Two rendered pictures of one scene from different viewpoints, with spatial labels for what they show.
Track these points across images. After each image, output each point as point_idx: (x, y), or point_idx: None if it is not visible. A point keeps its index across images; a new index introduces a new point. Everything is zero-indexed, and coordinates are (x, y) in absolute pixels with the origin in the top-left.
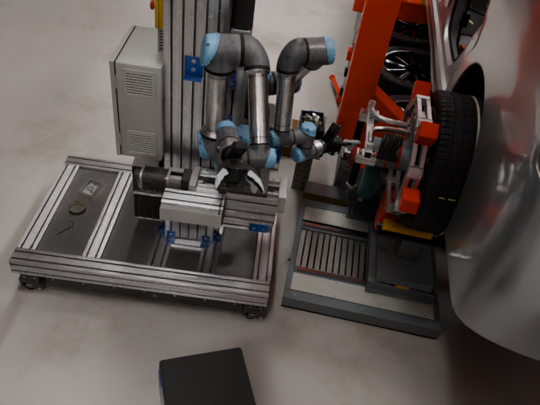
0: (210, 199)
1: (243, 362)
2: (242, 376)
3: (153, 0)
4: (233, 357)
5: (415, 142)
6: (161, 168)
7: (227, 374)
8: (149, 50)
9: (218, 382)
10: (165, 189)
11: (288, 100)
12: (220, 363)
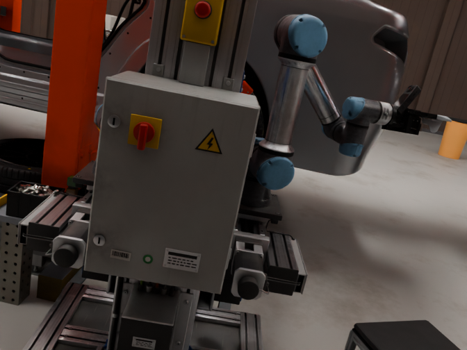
0: (276, 239)
1: (369, 322)
2: (385, 324)
3: (203, 1)
4: (370, 328)
5: None
6: (243, 256)
7: (388, 332)
8: (204, 89)
9: (402, 339)
10: (273, 265)
11: None
12: (381, 337)
